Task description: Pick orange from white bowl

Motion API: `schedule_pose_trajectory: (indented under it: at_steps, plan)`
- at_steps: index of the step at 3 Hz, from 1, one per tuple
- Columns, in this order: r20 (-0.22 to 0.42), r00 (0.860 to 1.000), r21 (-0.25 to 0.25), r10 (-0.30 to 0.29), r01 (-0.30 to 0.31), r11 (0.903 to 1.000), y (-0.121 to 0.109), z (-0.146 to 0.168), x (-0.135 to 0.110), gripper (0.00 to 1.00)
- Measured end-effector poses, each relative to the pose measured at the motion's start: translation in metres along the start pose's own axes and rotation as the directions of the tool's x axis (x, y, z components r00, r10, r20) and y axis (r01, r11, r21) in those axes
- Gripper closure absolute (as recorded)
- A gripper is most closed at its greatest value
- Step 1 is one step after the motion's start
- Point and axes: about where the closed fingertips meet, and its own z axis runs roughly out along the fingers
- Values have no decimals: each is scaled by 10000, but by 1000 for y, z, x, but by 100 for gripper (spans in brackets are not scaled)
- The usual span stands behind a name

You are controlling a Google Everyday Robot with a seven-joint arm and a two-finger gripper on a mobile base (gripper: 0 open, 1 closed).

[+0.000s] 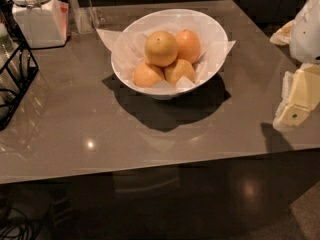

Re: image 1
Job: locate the clear acrylic stand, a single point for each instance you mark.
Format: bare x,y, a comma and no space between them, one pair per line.
85,17

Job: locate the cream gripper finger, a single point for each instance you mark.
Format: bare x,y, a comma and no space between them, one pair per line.
283,35
300,96

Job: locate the white ceramic bowl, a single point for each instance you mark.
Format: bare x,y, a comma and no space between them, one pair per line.
200,24

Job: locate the black wire rack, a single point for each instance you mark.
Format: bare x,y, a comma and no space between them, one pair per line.
18,66

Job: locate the orange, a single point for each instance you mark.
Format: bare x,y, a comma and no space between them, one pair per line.
161,48
146,75
178,69
189,46

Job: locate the white ceramic lidded jar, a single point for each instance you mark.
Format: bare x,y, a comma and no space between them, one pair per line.
42,22

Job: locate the white paper bowl liner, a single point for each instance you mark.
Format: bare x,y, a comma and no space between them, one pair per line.
128,50

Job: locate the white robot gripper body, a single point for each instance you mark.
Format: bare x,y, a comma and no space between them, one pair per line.
306,34

